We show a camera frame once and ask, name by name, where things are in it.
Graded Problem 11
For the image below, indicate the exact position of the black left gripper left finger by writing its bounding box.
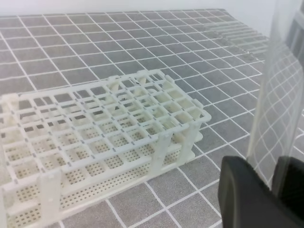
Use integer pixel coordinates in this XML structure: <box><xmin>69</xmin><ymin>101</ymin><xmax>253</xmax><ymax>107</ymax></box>
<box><xmin>218</xmin><ymin>156</ymin><xmax>304</xmax><ymax>228</ymax></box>

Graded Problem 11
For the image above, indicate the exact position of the clear glass test tube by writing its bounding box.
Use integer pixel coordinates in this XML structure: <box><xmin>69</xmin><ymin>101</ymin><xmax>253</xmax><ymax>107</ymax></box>
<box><xmin>247</xmin><ymin>0</ymin><xmax>304</xmax><ymax>189</ymax></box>

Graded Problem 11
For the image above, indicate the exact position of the clear test tube pile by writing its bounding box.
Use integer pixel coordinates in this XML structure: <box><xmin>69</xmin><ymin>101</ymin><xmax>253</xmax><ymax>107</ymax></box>
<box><xmin>204</xmin><ymin>21</ymin><xmax>268</xmax><ymax>60</ymax></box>

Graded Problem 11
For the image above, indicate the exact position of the grey checked tablecloth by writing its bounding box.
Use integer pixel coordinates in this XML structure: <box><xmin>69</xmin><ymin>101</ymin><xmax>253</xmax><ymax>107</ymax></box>
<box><xmin>0</xmin><ymin>9</ymin><xmax>304</xmax><ymax>228</ymax></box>

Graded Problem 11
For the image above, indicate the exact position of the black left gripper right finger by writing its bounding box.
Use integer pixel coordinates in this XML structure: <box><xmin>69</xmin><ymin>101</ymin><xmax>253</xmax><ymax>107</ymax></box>
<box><xmin>272</xmin><ymin>156</ymin><xmax>304</xmax><ymax>220</ymax></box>

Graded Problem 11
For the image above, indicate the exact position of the white test tube rack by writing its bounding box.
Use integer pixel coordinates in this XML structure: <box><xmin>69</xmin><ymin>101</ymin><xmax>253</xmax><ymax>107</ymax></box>
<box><xmin>0</xmin><ymin>70</ymin><xmax>211</xmax><ymax>228</ymax></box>

